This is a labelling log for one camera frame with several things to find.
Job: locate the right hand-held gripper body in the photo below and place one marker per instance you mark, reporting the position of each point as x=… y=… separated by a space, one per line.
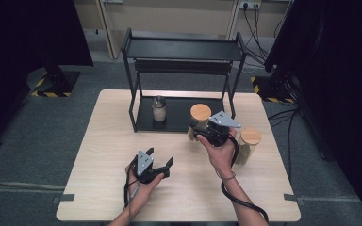
x=223 y=121

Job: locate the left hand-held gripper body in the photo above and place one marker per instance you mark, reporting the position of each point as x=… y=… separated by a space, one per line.
x=144 y=163

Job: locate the wooden-lid jar of brown spice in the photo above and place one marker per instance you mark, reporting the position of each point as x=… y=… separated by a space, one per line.
x=200 y=112

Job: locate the black two-tier metal rack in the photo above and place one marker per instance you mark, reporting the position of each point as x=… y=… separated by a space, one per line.
x=176 y=116

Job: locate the tall wooden-lid jar of leaves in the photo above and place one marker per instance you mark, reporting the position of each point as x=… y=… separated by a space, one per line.
x=250 y=136

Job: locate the metal-lid jar of white powder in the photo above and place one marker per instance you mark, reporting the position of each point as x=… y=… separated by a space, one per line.
x=159 y=111

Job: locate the person's left hand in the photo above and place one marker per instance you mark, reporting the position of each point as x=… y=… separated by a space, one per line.
x=141 y=194

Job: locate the person's right hand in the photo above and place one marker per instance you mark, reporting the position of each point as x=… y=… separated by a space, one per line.
x=221 y=157

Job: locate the stand base with striped tape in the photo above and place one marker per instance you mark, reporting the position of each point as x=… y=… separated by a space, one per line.
x=59 y=84
x=265 y=89

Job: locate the thin wrist band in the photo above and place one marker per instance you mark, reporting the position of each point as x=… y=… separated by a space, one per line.
x=227 y=179

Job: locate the dark curtain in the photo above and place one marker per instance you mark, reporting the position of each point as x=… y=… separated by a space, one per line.
x=19 y=62
x=342 y=94

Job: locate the beige frame post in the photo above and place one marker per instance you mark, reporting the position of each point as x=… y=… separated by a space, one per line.
x=233 y=22
x=108 y=31

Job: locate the white wall socket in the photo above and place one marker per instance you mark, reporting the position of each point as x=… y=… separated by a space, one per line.
x=250 y=3

